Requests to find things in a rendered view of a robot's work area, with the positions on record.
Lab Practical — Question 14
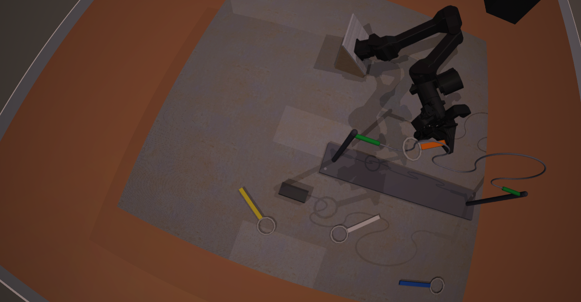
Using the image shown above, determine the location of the yellow handle with grey loop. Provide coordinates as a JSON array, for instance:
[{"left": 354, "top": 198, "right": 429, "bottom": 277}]
[{"left": 239, "top": 187, "right": 276, "bottom": 235}]

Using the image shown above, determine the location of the dark blue handle with grey loop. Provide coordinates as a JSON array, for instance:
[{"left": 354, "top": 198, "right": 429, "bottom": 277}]
[{"left": 399, "top": 277, "right": 445, "bottom": 295}]

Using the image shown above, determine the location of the orange handle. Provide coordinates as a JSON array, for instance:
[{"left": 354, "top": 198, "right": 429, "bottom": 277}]
[{"left": 402, "top": 137, "right": 446, "bottom": 161}]

